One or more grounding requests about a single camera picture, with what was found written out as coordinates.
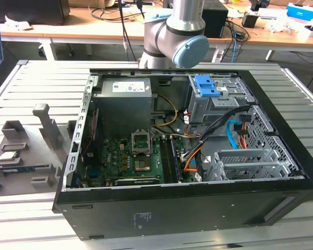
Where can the grey metal disk bay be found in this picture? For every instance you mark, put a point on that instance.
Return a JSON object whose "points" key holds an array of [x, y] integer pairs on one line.
{"points": [[250, 156]]}

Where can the small black cube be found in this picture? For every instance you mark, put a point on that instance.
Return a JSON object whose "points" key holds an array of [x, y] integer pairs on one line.
{"points": [[250, 20]]}

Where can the black open PC case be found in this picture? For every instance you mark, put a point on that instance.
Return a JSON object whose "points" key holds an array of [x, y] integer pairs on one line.
{"points": [[172, 208]]}

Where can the grey parts rack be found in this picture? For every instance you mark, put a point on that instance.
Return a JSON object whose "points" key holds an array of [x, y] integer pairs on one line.
{"points": [[31, 156]]}

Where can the blue cardboard box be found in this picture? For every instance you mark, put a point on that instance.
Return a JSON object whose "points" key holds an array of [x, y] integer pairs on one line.
{"points": [[301, 11]]}

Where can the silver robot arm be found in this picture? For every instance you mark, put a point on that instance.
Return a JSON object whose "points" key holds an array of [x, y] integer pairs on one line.
{"points": [[185, 15]]}

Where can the silver CPU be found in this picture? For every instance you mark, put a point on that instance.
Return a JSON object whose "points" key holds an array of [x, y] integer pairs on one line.
{"points": [[9, 155]]}

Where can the black RAM slot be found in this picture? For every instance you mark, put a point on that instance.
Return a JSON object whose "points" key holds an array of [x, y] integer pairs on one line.
{"points": [[176, 159], [167, 159]]}

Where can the large black box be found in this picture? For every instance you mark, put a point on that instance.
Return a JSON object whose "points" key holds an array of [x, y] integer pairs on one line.
{"points": [[34, 11]]}

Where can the black speaker box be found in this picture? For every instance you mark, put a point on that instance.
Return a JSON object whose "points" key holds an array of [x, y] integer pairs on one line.
{"points": [[216, 18]]}

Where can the CPU socket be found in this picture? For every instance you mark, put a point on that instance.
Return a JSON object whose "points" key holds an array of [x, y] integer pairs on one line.
{"points": [[142, 165]]}

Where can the grey power supply unit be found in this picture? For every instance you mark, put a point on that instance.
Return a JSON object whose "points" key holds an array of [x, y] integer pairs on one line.
{"points": [[120, 109]]}

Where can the blue RAM stick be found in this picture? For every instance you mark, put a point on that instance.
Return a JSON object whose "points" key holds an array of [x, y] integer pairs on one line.
{"points": [[15, 169]]}

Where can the green motherboard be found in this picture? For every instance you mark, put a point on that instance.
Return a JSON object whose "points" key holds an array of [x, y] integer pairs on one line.
{"points": [[114, 156]]}

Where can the blue plastic drive latch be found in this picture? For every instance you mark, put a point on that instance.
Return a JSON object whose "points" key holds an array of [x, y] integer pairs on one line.
{"points": [[204, 86]]}

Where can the wooden desk with white frame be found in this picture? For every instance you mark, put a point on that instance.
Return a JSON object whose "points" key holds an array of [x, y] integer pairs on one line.
{"points": [[94, 28], [276, 39]]}

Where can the grey metal drive cage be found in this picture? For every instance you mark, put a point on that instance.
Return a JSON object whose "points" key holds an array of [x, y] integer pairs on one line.
{"points": [[200, 109]]}

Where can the white crumpled paper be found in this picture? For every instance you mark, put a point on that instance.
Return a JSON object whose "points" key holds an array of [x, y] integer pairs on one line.
{"points": [[18, 23]]}

